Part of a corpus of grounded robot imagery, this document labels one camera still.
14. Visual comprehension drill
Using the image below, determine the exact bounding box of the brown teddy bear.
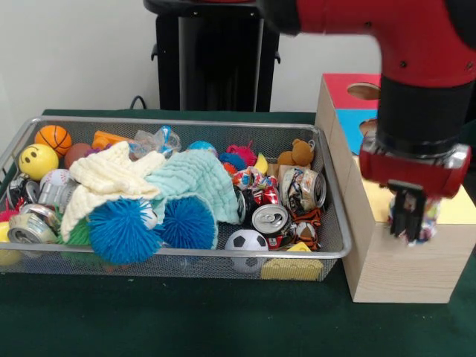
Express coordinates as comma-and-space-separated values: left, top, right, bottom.
277, 138, 316, 168

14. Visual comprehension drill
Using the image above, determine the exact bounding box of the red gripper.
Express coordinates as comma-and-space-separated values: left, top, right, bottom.
358, 143, 472, 242

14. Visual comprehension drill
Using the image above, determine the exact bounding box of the colourful patchwork cloth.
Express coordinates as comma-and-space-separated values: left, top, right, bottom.
386, 196, 442, 247

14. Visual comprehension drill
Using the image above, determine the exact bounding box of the yellow smiley ball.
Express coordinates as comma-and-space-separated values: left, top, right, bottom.
18, 144, 60, 181

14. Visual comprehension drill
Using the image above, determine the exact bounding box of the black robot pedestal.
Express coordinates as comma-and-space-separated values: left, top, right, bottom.
143, 0, 300, 112

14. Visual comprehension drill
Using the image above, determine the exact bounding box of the blue fuzzy ball with eye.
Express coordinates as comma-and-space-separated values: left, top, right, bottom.
87, 196, 165, 266

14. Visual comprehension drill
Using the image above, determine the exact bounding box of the crushed silver soda can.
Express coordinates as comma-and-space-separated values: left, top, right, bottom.
278, 166, 328, 211

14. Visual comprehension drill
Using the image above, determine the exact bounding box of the dark green table cloth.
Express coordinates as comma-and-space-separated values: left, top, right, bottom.
0, 109, 476, 357

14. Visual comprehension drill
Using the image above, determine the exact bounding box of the black and white soccer ball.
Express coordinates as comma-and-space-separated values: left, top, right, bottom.
225, 229, 269, 252

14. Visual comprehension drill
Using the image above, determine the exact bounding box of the wooden box with three holes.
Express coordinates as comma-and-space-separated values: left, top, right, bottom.
315, 72, 476, 304

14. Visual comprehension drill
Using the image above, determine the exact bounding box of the crushed red soda can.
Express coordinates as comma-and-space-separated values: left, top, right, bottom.
251, 203, 293, 250

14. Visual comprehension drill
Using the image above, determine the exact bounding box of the metal mesh bin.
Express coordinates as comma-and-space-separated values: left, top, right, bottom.
0, 115, 353, 280

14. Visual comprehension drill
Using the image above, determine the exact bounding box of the blue spiky ball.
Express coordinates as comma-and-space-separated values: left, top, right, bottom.
159, 196, 216, 251

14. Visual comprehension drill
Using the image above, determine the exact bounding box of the orange toy basketball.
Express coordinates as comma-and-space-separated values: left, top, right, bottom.
34, 125, 73, 159

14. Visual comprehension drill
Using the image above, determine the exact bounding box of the cream knitted cloth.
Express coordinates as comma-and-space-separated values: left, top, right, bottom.
59, 141, 167, 242

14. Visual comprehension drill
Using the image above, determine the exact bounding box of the mint knitted cloth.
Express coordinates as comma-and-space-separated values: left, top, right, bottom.
144, 150, 241, 250

